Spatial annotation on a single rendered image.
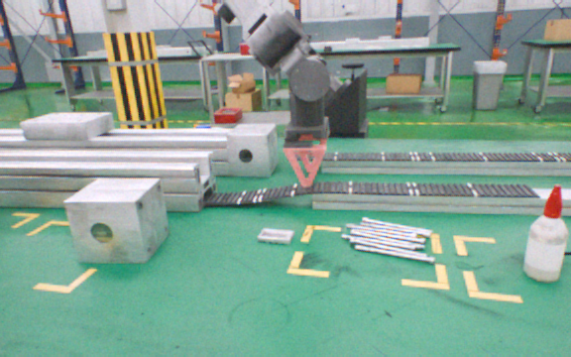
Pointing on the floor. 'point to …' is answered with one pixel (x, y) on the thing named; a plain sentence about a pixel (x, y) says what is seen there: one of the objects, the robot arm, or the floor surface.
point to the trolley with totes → (230, 117)
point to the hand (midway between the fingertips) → (308, 174)
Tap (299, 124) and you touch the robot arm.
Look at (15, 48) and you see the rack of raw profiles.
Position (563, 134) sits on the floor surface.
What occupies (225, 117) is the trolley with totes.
